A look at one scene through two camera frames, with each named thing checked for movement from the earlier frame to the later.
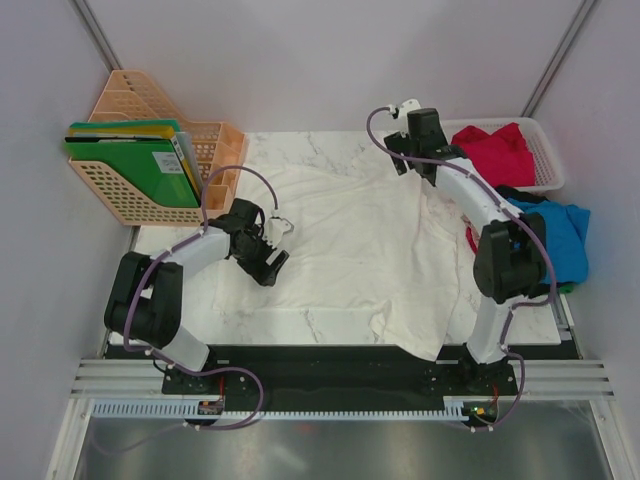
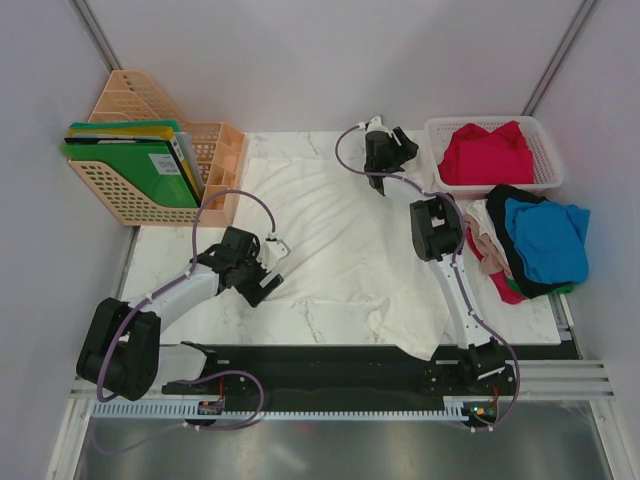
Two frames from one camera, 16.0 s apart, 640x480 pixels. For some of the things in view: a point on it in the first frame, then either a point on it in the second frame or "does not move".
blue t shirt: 566,228 does not move
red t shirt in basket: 505,155 does not move
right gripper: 397,142 → 408,149
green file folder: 154,165 does not move
